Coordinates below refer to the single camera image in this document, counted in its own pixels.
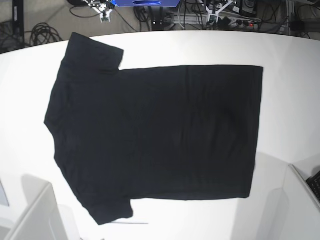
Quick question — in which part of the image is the coiled black cable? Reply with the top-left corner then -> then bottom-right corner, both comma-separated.
29,22 -> 63,46

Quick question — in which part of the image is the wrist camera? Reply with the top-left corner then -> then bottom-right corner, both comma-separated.
207,14 -> 219,25
100,15 -> 111,23

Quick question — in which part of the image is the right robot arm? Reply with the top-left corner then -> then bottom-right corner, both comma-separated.
81,0 -> 117,16

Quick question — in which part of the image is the blue box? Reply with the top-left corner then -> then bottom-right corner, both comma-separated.
111,0 -> 180,8

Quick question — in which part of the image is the white partition panel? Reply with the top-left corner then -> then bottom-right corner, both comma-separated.
271,164 -> 320,240
0,173 -> 68,240

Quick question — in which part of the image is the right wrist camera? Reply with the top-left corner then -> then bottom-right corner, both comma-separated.
100,15 -> 111,23

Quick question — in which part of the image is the white left partition panel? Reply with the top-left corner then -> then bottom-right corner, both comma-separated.
0,173 -> 68,240

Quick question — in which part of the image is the black T-shirt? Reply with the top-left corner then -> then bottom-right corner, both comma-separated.
44,33 -> 264,225

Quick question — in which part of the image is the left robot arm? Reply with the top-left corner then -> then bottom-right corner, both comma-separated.
203,0 -> 237,18

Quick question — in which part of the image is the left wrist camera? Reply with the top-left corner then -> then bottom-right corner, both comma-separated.
207,14 -> 219,25

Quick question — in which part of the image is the white right partition panel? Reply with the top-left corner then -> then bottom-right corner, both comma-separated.
271,164 -> 320,240

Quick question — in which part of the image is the black keyboard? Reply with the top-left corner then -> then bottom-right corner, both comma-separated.
306,172 -> 320,200

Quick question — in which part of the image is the white power strip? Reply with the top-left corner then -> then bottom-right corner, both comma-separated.
208,16 -> 260,29

